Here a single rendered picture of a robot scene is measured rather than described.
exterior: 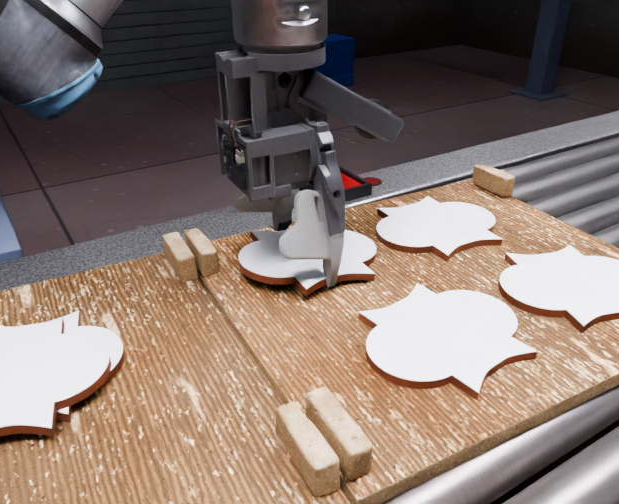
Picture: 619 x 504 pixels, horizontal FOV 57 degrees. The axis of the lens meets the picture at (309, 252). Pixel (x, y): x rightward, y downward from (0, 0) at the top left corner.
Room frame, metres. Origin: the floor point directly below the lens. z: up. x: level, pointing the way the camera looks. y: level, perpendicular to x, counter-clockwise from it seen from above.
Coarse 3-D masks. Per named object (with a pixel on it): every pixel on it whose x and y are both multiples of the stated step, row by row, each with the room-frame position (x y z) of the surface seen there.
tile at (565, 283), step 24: (528, 264) 0.48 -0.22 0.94; (552, 264) 0.48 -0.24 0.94; (576, 264) 0.48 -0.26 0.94; (600, 264) 0.48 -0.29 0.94; (504, 288) 0.44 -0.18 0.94; (528, 288) 0.44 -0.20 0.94; (552, 288) 0.44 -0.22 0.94; (576, 288) 0.44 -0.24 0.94; (600, 288) 0.44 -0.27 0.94; (552, 312) 0.41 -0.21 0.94; (576, 312) 0.40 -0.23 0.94; (600, 312) 0.40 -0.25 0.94
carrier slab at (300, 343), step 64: (448, 192) 0.67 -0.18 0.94; (384, 256) 0.51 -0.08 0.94; (256, 320) 0.40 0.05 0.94; (320, 320) 0.40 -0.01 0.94; (320, 384) 0.32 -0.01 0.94; (384, 384) 0.32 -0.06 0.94; (448, 384) 0.32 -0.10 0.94; (512, 384) 0.32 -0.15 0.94; (576, 384) 0.32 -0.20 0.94; (384, 448) 0.26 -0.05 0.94; (448, 448) 0.26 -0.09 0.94
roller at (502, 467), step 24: (576, 408) 0.32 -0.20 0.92; (600, 408) 0.32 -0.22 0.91; (528, 432) 0.29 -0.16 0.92; (552, 432) 0.29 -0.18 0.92; (576, 432) 0.30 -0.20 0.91; (480, 456) 0.27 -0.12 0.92; (504, 456) 0.27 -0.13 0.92; (528, 456) 0.28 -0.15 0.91; (552, 456) 0.28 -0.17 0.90; (432, 480) 0.25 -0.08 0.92; (456, 480) 0.25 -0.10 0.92; (480, 480) 0.25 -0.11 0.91; (504, 480) 0.26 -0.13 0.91
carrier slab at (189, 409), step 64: (0, 320) 0.40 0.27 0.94; (128, 320) 0.40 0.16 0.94; (192, 320) 0.40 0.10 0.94; (128, 384) 0.32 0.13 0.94; (192, 384) 0.32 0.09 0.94; (256, 384) 0.32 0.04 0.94; (0, 448) 0.26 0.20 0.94; (64, 448) 0.26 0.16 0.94; (128, 448) 0.26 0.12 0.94; (192, 448) 0.26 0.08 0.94; (256, 448) 0.26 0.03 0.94
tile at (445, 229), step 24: (384, 216) 0.60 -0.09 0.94; (408, 216) 0.59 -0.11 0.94; (432, 216) 0.59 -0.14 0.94; (456, 216) 0.59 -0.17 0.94; (480, 216) 0.59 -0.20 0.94; (384, 240) 0.54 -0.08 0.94; (408, 240) 0.53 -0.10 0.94; (432, 240) 0.53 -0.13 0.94; (456, 240) 0.53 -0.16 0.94; (480, 240) 0.53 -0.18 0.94
